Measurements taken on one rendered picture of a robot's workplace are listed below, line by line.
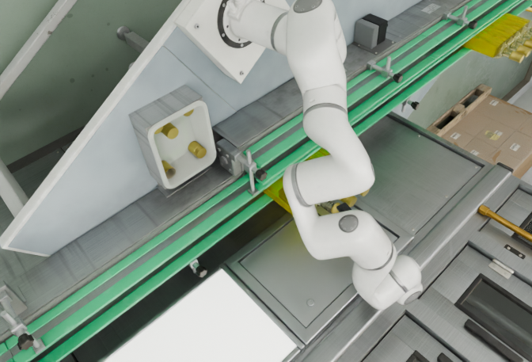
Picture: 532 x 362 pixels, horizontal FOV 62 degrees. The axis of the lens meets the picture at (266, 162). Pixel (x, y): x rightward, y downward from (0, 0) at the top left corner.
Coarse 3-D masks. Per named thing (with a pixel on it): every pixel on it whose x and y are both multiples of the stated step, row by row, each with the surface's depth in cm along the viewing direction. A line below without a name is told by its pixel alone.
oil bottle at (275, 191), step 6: (282, 180) 132; (270, 186) 130; (276, 186) 130; (282, 186) 130; (264, 192) 135; (270, 192) 132; (276, 192) 129; (282, 192) 128; (276, 198) 131; (282, 198) 128; (282, 204) 130; (288, 204) 127; (288, 210) 129
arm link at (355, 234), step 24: (288, 168) 84; (288, 192) 83; (312, 216) 85; (336, 216) 83; (360, 216) 81; (312, 240) 83; (336, 240) 81; (360, 240) 79; (384, 240) 84; (360, 264) 86
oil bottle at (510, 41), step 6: (486, 30) 183; (492, 30) 183; (492, 36) 180; (498, 36) 179; (504, 36) 179; (510, 36) 179; (510, 42) 177; (510, 48) 178; (516, 48) 176; (522, 48) 175; (528, 48) 174; (528, 54) 175
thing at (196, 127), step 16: (176, 112) 107; (192, 112) 118; (192, 128) 123; (208, 128) 117; (160, 144) 118; (176, 144) 122; (208, 144) 123; (160, 160) 111; (176, 160) 125; (192, 160) 125; (208, 160) 125; (176, 176) 122; (192, 176) 123
